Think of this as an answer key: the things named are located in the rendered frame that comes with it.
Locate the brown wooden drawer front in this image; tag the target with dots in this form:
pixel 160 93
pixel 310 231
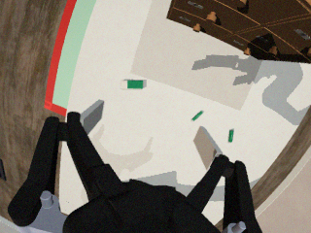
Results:
pixel 275 45
pixel 270 10
pixel 247 47
pixel 297 32
pixel 194 22
pixel 217 12

